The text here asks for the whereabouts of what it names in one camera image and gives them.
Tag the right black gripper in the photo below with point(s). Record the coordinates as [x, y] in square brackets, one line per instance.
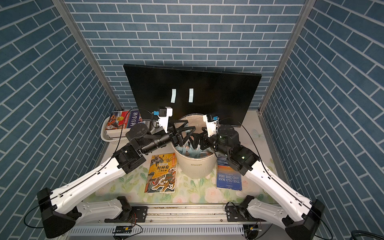
[204, 136]

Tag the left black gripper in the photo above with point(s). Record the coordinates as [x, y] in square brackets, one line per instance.
[175, 138]

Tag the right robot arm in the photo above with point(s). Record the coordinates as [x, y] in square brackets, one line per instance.
[299, 216]

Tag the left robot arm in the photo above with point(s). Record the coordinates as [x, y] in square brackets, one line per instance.
[63, 208]

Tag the pile of discarded sticky notes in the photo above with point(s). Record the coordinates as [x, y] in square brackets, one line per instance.
[190, 152]

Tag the pale sticky note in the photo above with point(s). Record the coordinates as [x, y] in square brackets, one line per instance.
[173, 96]
[191, 95]

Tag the black computer monitor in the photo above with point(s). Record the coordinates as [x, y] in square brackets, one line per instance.
[226, 95]

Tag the white lined trash bin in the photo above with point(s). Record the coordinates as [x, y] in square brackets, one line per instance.
[196, 168]

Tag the blue sea cover book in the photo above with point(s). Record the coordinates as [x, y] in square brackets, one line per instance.
[227, 178]

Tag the yellow illustrated book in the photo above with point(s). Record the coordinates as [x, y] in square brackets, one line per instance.
[162, 174]

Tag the red blue encyclopedia book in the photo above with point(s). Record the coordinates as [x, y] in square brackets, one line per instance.
[122, 120]

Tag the white plastic basket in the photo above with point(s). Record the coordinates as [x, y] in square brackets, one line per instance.
[108, 136]

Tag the floral table mat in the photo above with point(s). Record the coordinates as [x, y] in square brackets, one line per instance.
[199, 191]

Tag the small green circuit board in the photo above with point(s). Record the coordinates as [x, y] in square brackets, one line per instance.
[125, 230]

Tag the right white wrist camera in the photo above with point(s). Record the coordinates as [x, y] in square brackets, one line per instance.
[211, 124]

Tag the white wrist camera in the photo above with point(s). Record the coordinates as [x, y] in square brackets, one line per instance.
[163, 114]
[211, 124]

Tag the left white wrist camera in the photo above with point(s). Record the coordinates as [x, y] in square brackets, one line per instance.
[163, 114]

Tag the aluminium mounting rail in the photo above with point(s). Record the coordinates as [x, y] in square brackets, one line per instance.
[180, 221]

